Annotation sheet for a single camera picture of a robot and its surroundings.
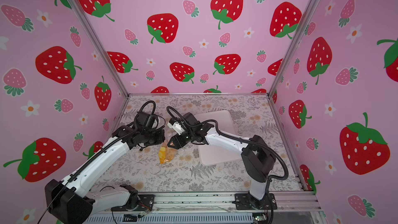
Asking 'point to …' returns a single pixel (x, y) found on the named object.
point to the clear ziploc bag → (167, 153)
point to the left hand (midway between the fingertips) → (167, 137)
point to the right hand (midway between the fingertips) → (168, 147)
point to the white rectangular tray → (209, 154)
